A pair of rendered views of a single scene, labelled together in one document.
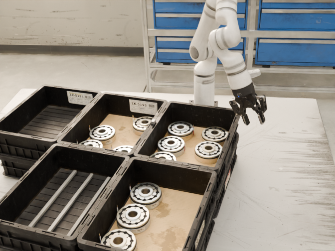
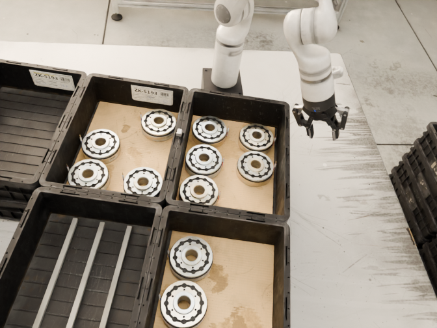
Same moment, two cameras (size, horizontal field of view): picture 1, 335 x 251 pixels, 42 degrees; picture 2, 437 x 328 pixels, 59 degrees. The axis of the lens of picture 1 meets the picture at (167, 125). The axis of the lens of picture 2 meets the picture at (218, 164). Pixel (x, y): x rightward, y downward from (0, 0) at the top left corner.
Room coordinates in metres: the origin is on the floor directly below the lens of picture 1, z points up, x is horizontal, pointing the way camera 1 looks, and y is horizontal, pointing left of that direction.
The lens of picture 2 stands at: (0.75, 0.19, 1.72)
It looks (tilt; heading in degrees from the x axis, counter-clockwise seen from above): 54 degrees down; 338
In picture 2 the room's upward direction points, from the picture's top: 10 degrees clockwise
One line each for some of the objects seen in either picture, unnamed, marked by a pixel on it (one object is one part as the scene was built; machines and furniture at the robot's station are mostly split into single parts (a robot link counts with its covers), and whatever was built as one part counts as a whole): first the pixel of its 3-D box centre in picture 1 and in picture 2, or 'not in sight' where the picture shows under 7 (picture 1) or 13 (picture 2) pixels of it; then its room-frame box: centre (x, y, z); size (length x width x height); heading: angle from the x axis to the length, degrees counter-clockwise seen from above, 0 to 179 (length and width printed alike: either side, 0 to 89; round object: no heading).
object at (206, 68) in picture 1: (204, 57); (233, 17); (1.73, -0.17, 1.05); 0.09 x 0.09 x 0.17; 37
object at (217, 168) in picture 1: (190, 133); (233, 149); (1.34, -0.08, 0.92); 0.40 x 0.30 x 0.02; 160
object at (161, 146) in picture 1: (171, 144); (203, 159); (1.36, -0.01, 0.86); 0.10 x 0.10 x 0.01
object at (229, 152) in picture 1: (190, 145); (231, 161); (1.34, -0.08, 0.87); 0.40 x 0.30 x 0.11; 160
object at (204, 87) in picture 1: (204, 90); (227, 60); (1.73, -0.17, 0.89); 0.09 x 0.09 x 0.17; 79
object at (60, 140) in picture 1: (115, 122); (122, 133); (1.44, 0.20, 0.92); 0.40 x 0.30 x 0.02; 160
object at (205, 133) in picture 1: (215, 134); (256, 136); (1.41, -0.18, 0.86); 0.10 x 0.10 x 0.01
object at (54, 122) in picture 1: (51, 122); (16, 129); (1.54, 0.48, 0.87); 0.40 x 0.30 x 0.11; 160
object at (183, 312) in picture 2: (132, 214); (184, 302); (0.99, 0.12, 0.86); 0.05 x 0.05 x 0.01
